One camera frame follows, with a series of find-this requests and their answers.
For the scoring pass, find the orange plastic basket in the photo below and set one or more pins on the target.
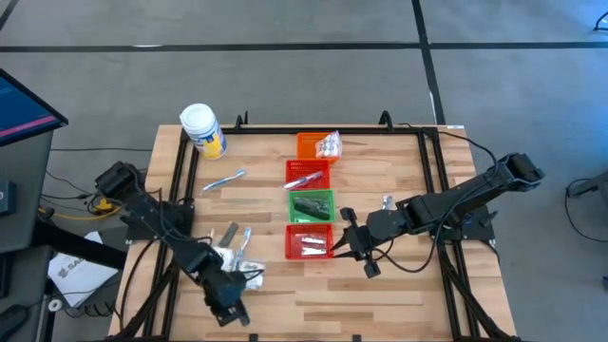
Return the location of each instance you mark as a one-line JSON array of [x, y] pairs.
[[306, 146]]

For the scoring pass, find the white tape roll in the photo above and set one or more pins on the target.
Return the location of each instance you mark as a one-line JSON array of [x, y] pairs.
[[52, 302]]

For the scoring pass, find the small toothpaste tube packet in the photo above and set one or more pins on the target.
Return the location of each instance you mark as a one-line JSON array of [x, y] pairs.
[[314, 251], [387, 202], [313, 240]]

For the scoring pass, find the black desk foot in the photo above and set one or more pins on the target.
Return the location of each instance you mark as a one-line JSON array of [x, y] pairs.
[[81, 244]]

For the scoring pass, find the blue screen monitor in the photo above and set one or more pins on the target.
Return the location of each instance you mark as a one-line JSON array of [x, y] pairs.
[[24, 111]]

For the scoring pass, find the black aluminium table frame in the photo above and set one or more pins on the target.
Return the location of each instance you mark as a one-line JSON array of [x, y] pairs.
[[275, 130]]

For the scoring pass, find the green plastic basket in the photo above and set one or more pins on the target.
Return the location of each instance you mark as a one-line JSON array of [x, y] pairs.
[[292, 216]]

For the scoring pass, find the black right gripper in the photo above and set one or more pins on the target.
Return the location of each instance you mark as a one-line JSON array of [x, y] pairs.
[[375, 228]]

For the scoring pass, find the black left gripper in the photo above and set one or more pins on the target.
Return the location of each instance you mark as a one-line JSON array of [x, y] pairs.
[[225, 292]]

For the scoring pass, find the black desk device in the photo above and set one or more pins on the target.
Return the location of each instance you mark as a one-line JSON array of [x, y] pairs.
[[5, 197]]

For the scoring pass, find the black comb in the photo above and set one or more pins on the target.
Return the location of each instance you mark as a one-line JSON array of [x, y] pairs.
[[228, 235], [304, 204], [319, 212]]

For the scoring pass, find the white yellow wipes canister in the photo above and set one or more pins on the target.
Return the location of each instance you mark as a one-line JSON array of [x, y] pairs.
[[202, 126]]

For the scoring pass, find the red plastic basket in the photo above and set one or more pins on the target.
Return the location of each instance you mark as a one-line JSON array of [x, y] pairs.
[[297, 167], [292, 233]]

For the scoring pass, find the white printed booklet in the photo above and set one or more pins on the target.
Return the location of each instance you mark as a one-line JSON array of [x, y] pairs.
[[81, 280]]

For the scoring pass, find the blue toothbrush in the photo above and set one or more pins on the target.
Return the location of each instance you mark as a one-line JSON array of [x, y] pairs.
[[243, 242], [223, 180]]

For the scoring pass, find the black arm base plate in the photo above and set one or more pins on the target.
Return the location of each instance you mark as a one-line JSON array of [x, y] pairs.
[[477, 233], [138, 233]]

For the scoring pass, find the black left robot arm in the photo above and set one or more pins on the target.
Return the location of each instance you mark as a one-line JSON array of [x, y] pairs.
[[142, 202]]

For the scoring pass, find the black rounded device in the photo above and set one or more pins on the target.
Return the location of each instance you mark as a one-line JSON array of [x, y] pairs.
[[12, 323]]

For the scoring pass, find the grey desk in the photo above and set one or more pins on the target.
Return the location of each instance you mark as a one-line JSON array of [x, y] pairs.
[[26, 190]]

